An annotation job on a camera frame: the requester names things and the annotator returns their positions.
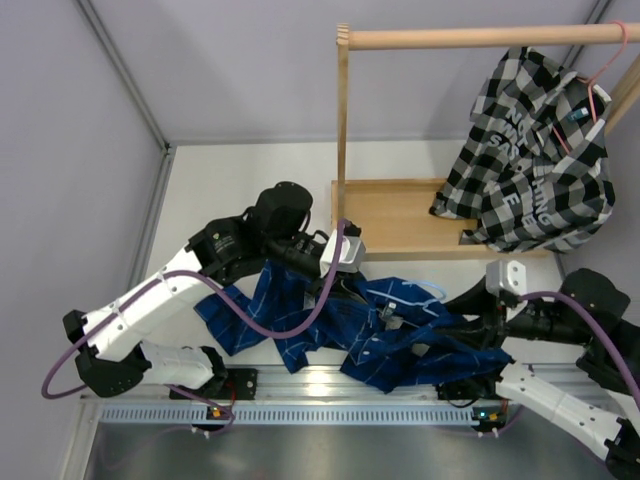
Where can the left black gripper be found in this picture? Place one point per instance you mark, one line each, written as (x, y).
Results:
(317, 273)

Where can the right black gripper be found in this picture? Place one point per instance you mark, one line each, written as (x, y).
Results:
(476, 301)

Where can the blue wire hanger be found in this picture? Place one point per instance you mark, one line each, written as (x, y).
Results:
(420, 294)

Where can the blue plaid shirt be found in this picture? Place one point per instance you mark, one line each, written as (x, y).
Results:
(377, 353)

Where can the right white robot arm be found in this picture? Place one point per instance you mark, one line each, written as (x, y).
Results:
(586, 311)

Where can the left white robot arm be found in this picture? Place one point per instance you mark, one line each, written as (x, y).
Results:
(114, 354)

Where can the black white checkered shirt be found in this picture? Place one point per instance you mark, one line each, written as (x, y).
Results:
(534, 170)

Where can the wooden clothes rack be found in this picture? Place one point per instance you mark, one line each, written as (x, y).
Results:
(392, 212)

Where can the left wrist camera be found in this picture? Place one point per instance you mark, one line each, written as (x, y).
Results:
(346, 238)

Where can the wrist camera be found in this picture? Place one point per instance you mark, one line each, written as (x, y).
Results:
(506, 280)
(346, 238)

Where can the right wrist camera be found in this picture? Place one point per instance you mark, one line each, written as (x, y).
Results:
(506, 280)

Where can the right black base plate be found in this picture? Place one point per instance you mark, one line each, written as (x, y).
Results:
(469, 389)

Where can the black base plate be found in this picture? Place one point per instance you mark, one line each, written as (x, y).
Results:
(469, 389)
(229, 384)

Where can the aluminium mounting rail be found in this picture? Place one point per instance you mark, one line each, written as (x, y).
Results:
(327, 383)

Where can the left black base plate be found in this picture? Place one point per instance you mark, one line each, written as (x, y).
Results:
(229, 384)

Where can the grey corner frame post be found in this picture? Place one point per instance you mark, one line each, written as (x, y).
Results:
(97, 26)

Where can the slotted grey cable duct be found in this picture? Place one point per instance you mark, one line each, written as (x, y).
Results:
(438, 415)

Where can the pink wire hanger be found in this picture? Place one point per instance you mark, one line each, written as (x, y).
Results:
(595, 80)

